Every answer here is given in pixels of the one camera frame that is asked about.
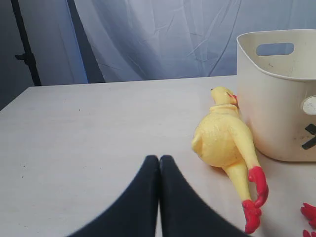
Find headless yellow rubber chicken body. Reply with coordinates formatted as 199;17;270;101
191;86;269;234

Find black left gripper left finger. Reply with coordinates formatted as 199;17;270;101
70;155;158;237

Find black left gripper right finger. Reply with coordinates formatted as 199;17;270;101
159;155;247;237

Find blue-white backdrop curtain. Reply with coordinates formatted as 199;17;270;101
0;0;316;112

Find white bin marked X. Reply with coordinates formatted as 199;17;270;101
237;29;316;162

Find yellow rubber chicken whole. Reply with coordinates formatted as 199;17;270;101
300;203;316;237

